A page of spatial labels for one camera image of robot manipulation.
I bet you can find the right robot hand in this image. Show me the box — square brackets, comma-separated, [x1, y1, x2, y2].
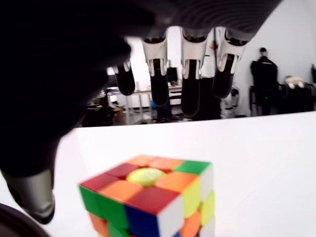
[0, 0, 283, 225]

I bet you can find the multicoloured Rubik's cube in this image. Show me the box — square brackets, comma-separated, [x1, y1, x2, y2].
[79, 154, 217, 237]

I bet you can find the dark brown round plate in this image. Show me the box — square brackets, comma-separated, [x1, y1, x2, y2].
[0, 203, 51, 237]

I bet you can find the white desk with metal legs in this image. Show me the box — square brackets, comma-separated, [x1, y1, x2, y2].
[123, 86, 184, 125]

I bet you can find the black cabinet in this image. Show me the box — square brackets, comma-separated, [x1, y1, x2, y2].
[199, 76, 222, 120]

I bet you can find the white humanoid robot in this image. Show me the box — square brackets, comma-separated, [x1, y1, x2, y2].
[220, 86, 240, 119]

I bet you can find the beige plush toy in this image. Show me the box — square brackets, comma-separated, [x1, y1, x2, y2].
[283, 76, 307, 89]

